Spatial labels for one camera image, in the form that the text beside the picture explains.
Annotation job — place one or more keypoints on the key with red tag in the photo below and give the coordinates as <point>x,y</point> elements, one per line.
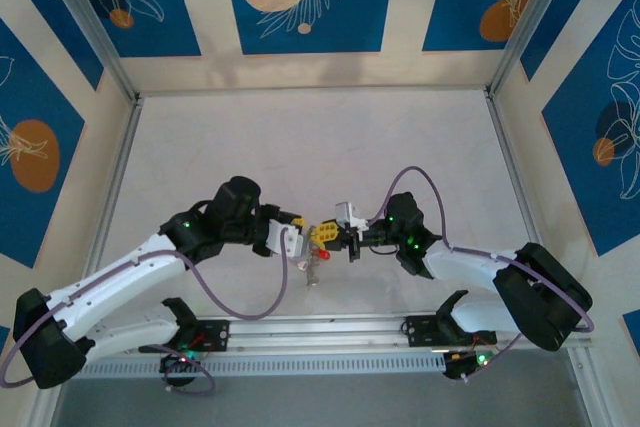
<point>324,254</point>

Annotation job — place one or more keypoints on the large metal keyring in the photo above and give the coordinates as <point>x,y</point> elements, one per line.
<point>311,272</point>

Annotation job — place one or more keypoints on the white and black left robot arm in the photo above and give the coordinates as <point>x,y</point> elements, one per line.
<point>115,277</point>

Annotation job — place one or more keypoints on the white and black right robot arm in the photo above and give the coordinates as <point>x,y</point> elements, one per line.
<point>465,267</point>

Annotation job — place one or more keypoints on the right controller board green light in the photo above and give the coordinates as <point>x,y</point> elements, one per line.
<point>457,362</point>

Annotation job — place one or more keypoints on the controller board green light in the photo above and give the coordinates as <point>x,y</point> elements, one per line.
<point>457,362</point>
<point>180,359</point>

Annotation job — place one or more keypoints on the left controller board green light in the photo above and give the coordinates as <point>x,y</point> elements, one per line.
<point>180,359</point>

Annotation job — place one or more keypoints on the aluminium mounting rail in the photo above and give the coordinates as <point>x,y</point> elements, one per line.
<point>320,332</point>

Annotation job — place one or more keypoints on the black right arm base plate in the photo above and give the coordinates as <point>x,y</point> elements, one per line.
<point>417,332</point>

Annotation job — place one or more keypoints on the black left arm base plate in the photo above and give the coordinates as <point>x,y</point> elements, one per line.
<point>220,334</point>

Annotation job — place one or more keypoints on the aluminium table side rail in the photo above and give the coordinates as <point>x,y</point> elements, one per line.
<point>120,167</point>
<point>510,157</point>

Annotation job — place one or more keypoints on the blue floral wall panel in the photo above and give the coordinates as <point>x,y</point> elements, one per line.
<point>350,7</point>
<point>30,97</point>
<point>60,32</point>
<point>555,37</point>
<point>575,172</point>
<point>450,7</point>
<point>150,22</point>

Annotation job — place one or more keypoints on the aluminium frame post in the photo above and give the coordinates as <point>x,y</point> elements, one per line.
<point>95,32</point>
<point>530,22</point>

